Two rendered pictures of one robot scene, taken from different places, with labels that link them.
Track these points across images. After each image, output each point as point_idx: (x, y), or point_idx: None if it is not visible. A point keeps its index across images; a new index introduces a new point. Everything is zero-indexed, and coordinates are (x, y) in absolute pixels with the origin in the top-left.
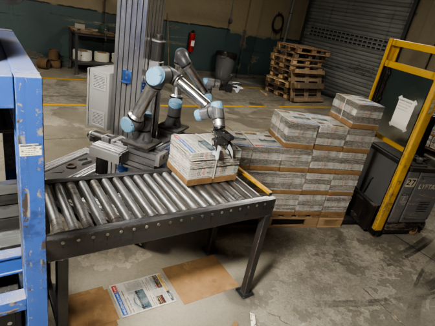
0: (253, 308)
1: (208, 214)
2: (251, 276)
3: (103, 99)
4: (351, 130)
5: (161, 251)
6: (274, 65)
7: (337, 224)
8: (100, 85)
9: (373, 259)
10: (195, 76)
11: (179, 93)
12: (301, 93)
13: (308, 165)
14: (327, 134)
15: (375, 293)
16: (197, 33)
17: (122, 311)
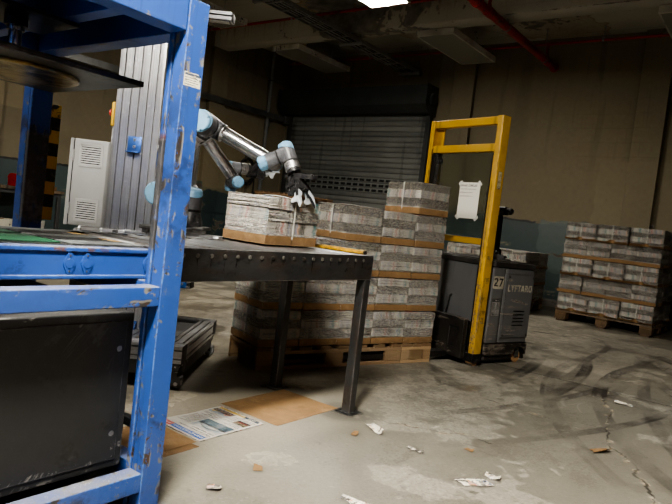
0: (368, 421)
1: (309, 258)
2: (355, 380)
3: (97, 181)
4: (420, 217)
5: (208, 391)
6: None
7: (425, 357)
8: (92, 159)
9: (483, 380)
10: (220, 152)
11: (194, 182)
12: None
13: (378, 267)
14: (394, 221)
15: (502, 401)
16: None
17: (195, 436)
